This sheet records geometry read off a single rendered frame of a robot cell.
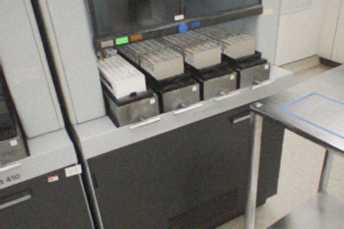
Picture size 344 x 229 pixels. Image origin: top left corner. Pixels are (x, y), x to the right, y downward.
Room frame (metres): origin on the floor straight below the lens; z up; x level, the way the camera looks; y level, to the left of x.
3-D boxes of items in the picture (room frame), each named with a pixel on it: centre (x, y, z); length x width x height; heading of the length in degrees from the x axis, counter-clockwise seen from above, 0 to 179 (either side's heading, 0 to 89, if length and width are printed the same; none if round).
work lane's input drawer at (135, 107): (1.16, 0.23, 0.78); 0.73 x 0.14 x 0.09; 25
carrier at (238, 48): (1.14, -0.28, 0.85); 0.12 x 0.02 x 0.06; 114
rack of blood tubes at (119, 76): (1.04, 0.17, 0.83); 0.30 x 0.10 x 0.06; 25
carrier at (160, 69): (1.01, -0.01, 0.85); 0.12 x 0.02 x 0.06; 116
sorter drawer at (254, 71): (1.35, -0.18, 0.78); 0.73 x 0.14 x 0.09; 25
